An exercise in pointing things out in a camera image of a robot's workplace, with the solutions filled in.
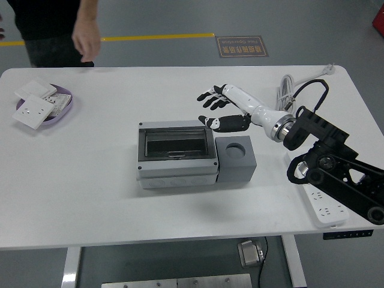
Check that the person's hand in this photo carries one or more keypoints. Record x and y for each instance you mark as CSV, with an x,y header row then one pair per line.
x,y
87,40

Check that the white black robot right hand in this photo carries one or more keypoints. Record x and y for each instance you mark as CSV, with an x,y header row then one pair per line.
x,y
258,112

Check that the grey electrical box with lid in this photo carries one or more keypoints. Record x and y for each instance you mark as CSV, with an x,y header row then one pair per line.
x,y
177,171

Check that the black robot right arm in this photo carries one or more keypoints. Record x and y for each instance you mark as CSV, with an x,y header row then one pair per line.
x,y
315,126

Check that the person's forearm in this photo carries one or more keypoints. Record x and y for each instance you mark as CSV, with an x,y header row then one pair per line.
x,y
87,12

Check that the grey cube with round hole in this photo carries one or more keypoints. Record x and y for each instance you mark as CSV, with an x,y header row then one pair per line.
x,y
237,171

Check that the person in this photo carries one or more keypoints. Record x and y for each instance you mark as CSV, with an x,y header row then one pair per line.
x,y
45,18

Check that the yellow floor tape line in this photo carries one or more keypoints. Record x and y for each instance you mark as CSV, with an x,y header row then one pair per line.
x,y
150,37

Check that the white multi-hole socket plate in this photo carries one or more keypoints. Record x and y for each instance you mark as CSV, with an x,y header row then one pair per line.
x,y
61,102

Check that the brown floor sign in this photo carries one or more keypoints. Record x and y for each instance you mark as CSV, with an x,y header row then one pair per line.
x,y
241,46

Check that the purple oval tray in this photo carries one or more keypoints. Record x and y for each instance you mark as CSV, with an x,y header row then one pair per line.
x,y
55,121

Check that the white power strip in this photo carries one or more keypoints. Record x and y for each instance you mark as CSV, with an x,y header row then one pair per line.
x,y
327,213

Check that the grey foot pedal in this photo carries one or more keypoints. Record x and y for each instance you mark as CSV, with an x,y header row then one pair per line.
x,y
250,253

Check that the black table control panel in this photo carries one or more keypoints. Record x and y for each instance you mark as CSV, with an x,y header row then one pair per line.
x,y
348,234

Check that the red object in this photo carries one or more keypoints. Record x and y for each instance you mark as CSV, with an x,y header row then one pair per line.
x,y
379,21

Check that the white table leg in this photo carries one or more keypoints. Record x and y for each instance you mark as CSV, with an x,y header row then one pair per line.
x,y
295,267
70,270

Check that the white blank switch plate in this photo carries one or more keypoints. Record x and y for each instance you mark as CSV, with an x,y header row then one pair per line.
x,y
36,87

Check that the white wall socket plate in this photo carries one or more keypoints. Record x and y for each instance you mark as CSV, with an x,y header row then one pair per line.
x,y
33,112

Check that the metal base plate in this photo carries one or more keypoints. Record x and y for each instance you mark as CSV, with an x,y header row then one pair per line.
x,y
180,283

